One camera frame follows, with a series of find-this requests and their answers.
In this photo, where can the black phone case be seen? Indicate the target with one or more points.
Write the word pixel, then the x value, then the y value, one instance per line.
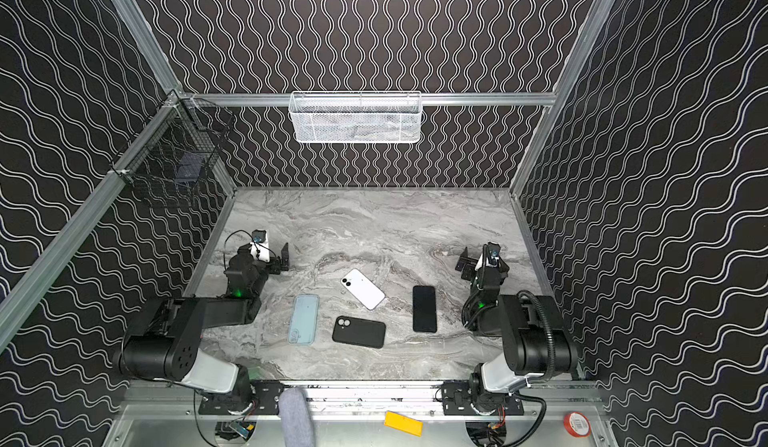
pixel 359 332

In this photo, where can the white wire mesh basket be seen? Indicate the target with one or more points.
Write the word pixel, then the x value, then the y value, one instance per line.
pixel 356 117

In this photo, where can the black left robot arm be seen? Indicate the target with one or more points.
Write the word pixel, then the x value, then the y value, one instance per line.
pixel 162 344

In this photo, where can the dark blue smartphone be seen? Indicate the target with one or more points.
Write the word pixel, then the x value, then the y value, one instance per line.
pixel 424 309

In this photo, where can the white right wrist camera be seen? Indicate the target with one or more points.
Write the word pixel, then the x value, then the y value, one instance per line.
pixel 491 251

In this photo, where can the white smartphone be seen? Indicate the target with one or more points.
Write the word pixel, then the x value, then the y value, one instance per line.
pixel 363 289

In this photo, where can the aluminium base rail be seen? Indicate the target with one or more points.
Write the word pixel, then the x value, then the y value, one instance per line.
pixel 327 401

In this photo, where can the yellow block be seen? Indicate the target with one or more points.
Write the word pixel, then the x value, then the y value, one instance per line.
pixel 403 424

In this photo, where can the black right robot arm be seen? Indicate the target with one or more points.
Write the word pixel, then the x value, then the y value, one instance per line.
pixel 536 346

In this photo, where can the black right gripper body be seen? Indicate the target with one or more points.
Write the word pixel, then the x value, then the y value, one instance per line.
pixel 472 264

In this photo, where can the red tape roll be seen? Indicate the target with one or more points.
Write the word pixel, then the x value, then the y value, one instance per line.
pixel 577 425

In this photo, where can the light blue phone case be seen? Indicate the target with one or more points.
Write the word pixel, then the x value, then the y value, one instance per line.
pixel 303 323

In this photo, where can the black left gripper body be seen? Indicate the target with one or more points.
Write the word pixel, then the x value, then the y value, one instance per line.
pixel 274 260

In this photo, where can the black wire mesh basket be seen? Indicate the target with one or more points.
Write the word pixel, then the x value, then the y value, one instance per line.
pixel 178 160

